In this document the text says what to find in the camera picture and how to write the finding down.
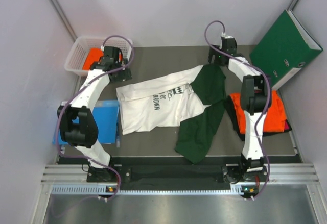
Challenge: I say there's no white and green t shirt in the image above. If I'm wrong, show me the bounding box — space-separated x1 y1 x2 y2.
116 64 226 164

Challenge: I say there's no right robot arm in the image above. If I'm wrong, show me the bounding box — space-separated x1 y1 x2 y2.
208 33 271 181

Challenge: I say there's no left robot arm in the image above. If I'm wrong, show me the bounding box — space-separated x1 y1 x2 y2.
56 45 131 182

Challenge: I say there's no orange cloth in basket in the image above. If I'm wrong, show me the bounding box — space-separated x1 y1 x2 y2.
82 46 123 70

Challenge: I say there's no white plastic basket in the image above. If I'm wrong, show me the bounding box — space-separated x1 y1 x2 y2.
64 36 131 77

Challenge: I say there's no green lever arch binder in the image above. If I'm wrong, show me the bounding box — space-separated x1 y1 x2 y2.
250 10 323 90

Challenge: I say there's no folded black t shirt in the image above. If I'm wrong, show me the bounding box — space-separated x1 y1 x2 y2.
224 96 284 142

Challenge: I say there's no folded orange t shirt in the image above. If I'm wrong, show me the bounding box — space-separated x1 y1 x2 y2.
229 91 287 134

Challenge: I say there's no folded magenta t shirt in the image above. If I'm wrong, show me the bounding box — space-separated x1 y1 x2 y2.
284 119 292 133

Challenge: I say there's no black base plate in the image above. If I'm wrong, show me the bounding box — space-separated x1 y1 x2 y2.
120 165 230 191

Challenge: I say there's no aluminium mounting rail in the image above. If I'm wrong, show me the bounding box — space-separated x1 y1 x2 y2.
41 163 319 196

